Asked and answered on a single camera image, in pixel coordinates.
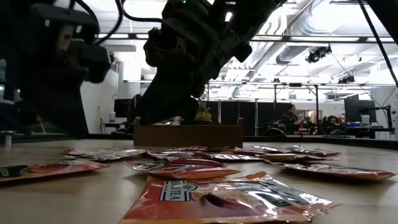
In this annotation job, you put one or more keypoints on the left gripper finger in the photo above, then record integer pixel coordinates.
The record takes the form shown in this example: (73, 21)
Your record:
(62, 102)

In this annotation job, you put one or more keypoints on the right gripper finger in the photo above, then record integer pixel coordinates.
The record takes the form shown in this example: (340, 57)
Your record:
(168, 102)

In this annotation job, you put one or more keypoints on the orange peach tea packet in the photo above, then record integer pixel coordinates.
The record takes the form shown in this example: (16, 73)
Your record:
(335, 170)
(102, 154)
(217, 202)
(46, 169)
(186, 171)

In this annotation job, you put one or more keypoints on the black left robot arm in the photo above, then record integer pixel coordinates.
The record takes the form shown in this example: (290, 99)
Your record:
(9, 31)

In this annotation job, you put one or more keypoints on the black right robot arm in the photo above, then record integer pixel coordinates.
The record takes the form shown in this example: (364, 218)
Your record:
(248, 12)

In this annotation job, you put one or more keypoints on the wooden three-compartment box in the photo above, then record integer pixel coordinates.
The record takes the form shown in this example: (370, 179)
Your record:
(186, 137)

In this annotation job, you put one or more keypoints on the black computer monitor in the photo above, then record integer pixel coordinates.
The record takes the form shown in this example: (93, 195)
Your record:
(122, 108)
(357, 110)

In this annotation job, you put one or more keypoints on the white bottle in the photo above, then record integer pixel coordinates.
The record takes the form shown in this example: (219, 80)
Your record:
(112, 117)

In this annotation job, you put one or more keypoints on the person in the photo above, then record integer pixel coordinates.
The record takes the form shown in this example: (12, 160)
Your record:
(290, 119)
(332, 123)

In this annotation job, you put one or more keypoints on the black ceiling spotlight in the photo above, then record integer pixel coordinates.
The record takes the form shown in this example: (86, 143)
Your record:
(346, 80)
(317, 54)

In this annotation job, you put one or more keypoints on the white container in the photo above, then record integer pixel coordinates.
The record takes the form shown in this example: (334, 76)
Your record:
(365, 120)

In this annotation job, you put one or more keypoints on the black office desk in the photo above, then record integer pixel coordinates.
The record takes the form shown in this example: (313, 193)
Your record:
(370, 130)

